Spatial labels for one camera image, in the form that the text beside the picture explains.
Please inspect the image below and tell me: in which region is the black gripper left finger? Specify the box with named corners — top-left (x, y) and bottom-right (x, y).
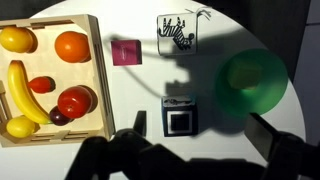
top-left (132, 110), bottom-right (148, 138)

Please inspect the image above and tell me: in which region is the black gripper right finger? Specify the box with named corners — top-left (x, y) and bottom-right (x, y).
top-left (244, 112), bottom-right (292, 162)

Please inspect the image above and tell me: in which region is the green translucent bowl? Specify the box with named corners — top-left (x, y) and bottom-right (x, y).
top-left (214, 48), bottom-right (289, 118)

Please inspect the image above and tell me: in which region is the magenta block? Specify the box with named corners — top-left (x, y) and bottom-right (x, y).
top-left (110, 39), bottom-right (143, 67)

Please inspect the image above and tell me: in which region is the black cube with white square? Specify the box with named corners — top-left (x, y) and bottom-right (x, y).
top-left (161, 95), bottom-right (199, 138)

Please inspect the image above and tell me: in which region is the wooden crate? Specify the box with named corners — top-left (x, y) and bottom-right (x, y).
top-left (0, 13), bottom-right (116, 149)

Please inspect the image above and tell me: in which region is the dark purple toy plum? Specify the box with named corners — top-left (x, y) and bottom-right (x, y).
top-left (48, 105), bottom-right (73, 127)

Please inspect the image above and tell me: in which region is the zebra print cube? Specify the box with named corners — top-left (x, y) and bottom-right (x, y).
top-left (156, 7), bottom-right (213, 57)

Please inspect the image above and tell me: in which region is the toy orange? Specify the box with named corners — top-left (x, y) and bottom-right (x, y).
top-left (54, 30), bottom-right (92, 64)

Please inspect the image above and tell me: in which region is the small red toy fruit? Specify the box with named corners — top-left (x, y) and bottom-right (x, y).
top-left (27, 75), bottom-right (56, 95)

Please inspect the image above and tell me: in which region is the small yellow toy lemon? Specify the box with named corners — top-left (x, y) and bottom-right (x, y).
top-left (5, 115), bottom-right (41, 139)

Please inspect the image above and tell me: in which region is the yellow toy banana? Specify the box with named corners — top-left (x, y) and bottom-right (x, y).
top-left (6, 59), bottom-right (53, 126)

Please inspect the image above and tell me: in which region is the large yellow toy lemon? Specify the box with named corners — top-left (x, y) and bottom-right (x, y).
top-left (0, 26), bottom-right (39, 54)

